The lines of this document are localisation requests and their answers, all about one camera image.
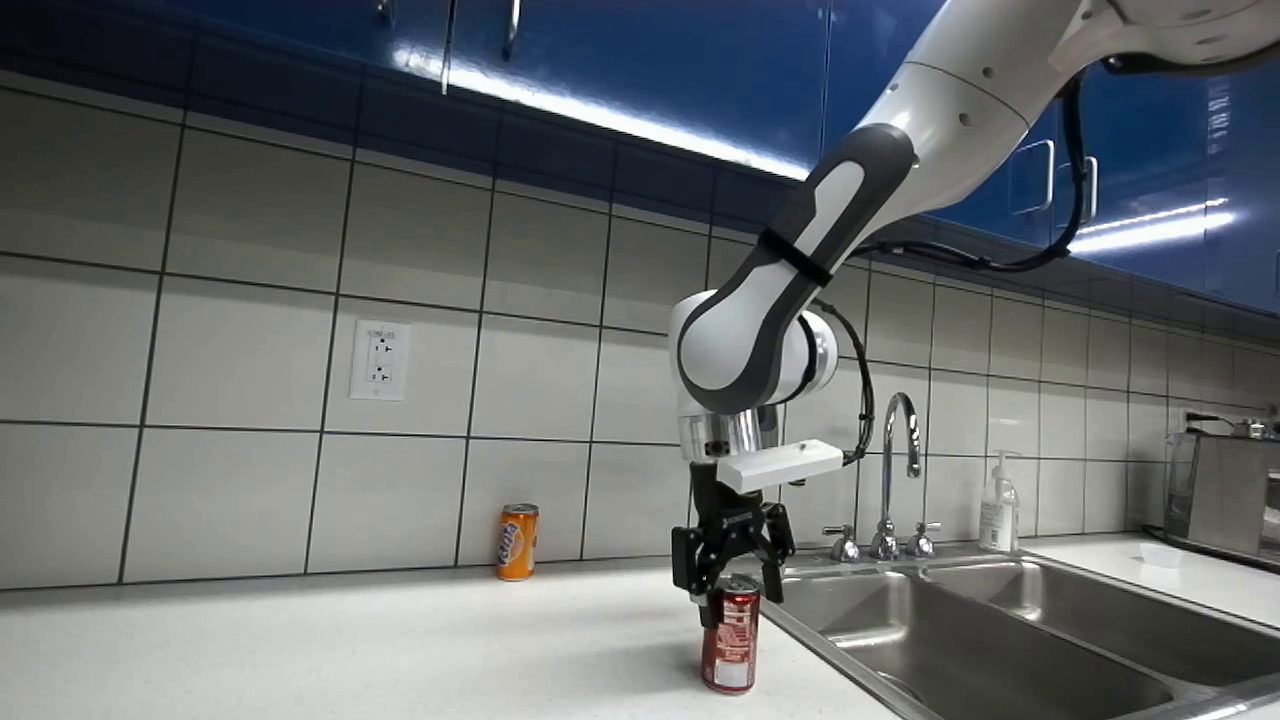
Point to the clear soap pump bottle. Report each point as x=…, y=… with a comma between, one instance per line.
x=1000, y=510

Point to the blue upper cabinets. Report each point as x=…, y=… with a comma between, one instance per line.
x=729, y=97

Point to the stainless steel double sink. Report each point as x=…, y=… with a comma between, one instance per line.
x=1012, y=638

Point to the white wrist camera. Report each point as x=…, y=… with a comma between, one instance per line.
x=776, y=466

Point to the steel appliance on counter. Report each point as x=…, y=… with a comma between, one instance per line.
x=1220, y=495

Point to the brown dr pepper can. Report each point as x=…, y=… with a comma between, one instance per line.
x=729, y=632

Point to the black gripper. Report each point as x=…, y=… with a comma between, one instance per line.
x=729, y=527

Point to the white wall outlet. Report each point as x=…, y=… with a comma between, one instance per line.
x=381, y=363

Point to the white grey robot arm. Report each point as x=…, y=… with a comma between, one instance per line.
x=960, y=102

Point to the chrome gooseneck faucet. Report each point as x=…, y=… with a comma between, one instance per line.
x=908, y=456

